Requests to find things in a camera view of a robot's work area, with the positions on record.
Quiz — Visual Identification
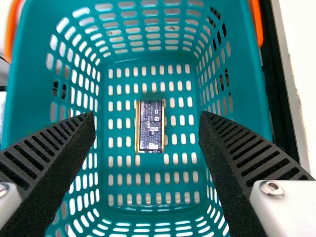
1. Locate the teal shopping basket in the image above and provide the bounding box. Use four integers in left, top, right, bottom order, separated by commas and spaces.
0, 0, 275, 237

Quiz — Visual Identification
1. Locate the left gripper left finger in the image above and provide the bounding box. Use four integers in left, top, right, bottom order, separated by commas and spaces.
0, 111, 96, 237

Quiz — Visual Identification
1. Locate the rectangular tin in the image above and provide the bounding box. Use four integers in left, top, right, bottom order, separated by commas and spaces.
134, 99, 166, 155

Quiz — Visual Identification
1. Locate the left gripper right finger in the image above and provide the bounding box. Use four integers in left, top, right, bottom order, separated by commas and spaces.
198, 110, 316, 237

